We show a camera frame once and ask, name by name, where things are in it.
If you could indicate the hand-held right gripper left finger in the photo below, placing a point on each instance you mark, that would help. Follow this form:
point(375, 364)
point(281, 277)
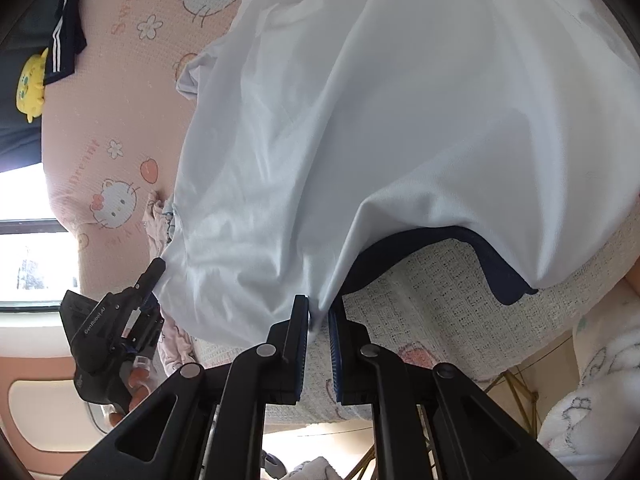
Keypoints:
point(300, 370)

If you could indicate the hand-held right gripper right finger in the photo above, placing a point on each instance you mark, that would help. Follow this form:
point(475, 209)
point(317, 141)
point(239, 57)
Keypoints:
point(336, 360)

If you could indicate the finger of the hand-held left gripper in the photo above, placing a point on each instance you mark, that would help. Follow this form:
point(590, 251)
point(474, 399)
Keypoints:
point(150, 280)

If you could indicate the white t-shirt with navy trim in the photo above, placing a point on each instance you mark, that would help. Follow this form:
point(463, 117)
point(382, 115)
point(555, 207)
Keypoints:
point(400, 135)

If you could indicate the person's left hand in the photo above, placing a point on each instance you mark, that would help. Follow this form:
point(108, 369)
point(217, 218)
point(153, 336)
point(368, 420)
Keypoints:
point(136, 392)

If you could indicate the pink printed pajama garment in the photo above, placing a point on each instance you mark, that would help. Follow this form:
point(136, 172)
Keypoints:
point(155, 225)

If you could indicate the black framed window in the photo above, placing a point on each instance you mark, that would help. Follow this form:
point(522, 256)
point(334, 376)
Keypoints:
point(30, 222)

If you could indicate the pink cat print sofa blanket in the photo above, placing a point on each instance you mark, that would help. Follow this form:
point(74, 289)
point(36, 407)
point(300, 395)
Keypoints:
point(100, 110)

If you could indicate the yellow plush toy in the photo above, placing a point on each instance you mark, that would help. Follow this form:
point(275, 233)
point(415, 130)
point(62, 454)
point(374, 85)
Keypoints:
point(31, 85)

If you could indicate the dark teal cloth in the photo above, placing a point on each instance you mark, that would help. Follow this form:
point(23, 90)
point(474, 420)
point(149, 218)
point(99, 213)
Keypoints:
point(20, 60)

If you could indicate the navy shorts with white stripes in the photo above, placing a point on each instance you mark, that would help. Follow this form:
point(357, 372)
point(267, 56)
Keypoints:
point(65, 35)

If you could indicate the person's fleece pajamas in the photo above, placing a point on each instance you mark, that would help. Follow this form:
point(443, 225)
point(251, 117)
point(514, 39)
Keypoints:
point(600, 385)

